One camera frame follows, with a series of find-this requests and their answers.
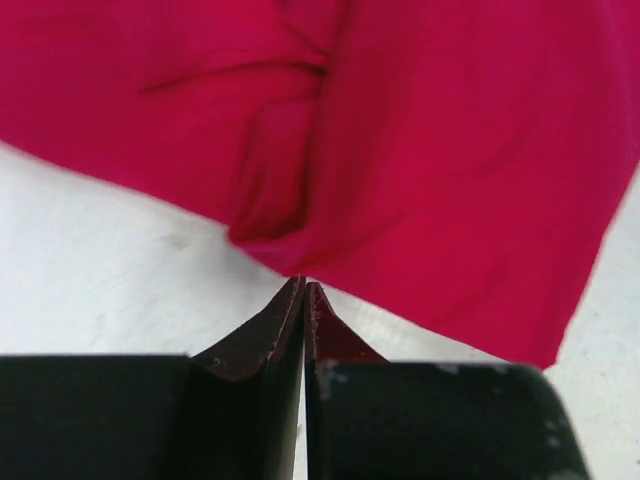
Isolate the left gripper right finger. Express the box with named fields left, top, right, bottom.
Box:
left=304, top=283, right=589, bottom=480

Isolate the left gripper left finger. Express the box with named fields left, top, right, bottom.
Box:
left=1, top=278, right=305, bottom=479

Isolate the red polo shirt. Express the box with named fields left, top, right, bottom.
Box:
left=1, top=1, right=639, bottom=368

